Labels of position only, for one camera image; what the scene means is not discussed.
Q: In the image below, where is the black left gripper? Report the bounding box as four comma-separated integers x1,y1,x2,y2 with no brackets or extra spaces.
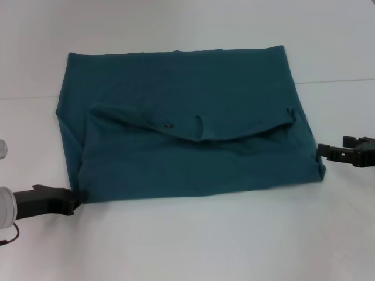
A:
13,184,89,221

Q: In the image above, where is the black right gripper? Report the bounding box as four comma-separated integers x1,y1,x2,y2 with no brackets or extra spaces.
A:
318,135,375,169

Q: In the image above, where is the teal blue printed t-shirt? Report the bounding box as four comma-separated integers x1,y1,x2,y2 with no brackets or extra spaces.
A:
54,44,326,204

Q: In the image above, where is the left arm plug with cable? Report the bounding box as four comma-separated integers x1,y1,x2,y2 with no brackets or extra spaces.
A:
0,224,21,246

